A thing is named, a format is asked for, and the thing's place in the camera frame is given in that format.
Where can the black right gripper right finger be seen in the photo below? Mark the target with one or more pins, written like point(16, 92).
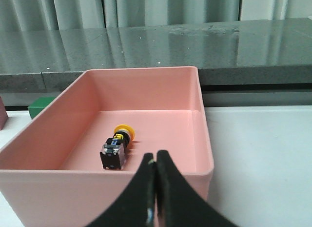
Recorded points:
point(178, 204)

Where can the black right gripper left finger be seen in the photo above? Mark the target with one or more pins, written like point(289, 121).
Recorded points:
point(135, 206)

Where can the yellow push button switch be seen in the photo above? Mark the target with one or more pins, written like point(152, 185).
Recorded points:
point(114, 151)

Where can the pink plastic bin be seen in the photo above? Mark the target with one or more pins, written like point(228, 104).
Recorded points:
point(51, 173)

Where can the green wooden cube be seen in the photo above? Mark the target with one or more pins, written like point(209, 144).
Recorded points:
point(38, 105)

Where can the pink wooden cube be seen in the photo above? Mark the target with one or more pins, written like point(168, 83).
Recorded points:
point(3, 115)

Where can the grey stone counter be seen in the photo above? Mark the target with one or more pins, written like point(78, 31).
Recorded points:
point(240, 54)

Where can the grey curtain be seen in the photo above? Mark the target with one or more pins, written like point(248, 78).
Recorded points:
point(32, 15)

